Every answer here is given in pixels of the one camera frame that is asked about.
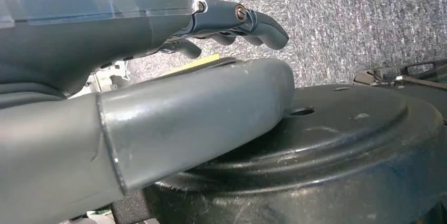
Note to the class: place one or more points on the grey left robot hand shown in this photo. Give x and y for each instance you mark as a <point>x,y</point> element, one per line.
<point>104,23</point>

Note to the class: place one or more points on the yellow floor tape square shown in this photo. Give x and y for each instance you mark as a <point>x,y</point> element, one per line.
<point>195,64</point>

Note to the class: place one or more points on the black robot leg shell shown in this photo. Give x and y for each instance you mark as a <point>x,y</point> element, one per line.
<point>331,152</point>

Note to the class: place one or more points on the black robot foot frame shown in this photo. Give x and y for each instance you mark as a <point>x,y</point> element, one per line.
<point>387,73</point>

